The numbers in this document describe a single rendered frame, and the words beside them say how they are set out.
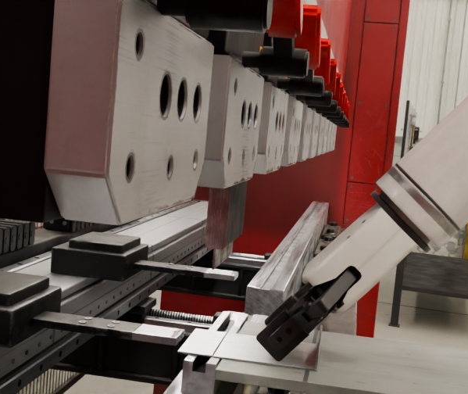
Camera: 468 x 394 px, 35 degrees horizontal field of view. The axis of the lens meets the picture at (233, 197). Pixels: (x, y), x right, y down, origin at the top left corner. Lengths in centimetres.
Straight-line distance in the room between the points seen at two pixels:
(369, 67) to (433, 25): 555
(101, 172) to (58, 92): 3
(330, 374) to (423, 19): 781
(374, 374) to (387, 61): 225
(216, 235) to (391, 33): 227
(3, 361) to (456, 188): 51
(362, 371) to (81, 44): 53
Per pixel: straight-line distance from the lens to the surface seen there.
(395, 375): 72
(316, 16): 61
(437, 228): 68
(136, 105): 26
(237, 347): 74
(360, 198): 289
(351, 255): 67
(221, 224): 69
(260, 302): 119
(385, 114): 288
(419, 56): 838
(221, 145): 43
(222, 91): 43
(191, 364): 70
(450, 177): 67
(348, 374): 71
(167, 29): 30
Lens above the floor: 121
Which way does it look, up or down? 5 degrees down
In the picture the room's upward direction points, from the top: 5 degrees clockwise
